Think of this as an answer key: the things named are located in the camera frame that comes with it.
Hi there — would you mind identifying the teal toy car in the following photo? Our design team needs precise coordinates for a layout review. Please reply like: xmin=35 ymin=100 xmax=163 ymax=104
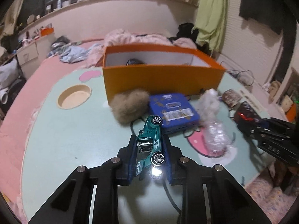
xmin=135 ymin=115 xmax=166 ymax=181

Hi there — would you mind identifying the brown fur pompom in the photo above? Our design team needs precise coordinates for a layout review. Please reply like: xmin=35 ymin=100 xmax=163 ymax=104
xmin=110 ymin=89 xmax=150 ymax=125

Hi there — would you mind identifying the blue tin box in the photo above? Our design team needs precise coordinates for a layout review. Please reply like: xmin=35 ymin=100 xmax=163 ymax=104
xmin=149 ymin=93 xmax=200 ymax=134

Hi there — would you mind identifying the dark snack packet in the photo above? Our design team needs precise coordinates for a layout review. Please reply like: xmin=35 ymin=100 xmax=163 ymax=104
xmin=233 ymin=101 xmax=261 ymax=132

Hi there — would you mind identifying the white fur in plastic wrap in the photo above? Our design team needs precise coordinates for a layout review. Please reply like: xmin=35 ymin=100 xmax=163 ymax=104
xmin=196 ymin=89 xmax=235 ymax=158

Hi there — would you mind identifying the brown chocolate packet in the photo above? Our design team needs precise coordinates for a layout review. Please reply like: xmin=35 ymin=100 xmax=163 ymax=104
xmin=222 ymin=89 xmax=242 ymax=109

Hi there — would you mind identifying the orange cardboard box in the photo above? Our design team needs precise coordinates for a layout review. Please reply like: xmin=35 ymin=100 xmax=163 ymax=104
xmin=102 ymin=43 xmax=225 ymax=102

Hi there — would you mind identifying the black lace fabric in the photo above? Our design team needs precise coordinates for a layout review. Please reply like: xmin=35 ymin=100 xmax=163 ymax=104
xmin=126 ymin=58 xmax=145 ymax=66

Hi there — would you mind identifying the pink floral blanket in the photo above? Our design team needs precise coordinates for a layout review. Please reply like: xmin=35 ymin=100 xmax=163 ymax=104
xmin=84 ymin=29 xmax=197 ymax=68

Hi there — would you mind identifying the light blue clothes pile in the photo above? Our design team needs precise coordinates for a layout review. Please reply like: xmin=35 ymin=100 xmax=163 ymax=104
xmin=47 ymin=43 xmax=102 ymax=64

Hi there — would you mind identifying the white drawer cabinet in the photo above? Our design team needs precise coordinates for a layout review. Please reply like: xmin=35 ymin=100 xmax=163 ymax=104
xmin=16 ymin=33 xmax=56 ymax=79

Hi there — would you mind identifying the black hanging garment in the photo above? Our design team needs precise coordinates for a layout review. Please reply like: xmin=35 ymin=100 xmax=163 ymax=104
xmin=239 ymin=0 xmax=288 ymax=34

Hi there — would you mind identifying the small orange box on shelf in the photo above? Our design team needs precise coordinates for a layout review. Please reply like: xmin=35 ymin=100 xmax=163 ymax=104
xmin=40 ymin=27 xmax=54 ymax=37

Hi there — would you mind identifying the green hanging garment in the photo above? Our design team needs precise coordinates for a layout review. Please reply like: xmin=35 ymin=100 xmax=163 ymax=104
xmin=194 ymin=0 xmax=228 ymax=52

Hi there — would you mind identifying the black charger cable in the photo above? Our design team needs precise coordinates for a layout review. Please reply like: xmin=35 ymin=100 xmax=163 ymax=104
xmin=220 ymin=61 xmax=255 ymax=87

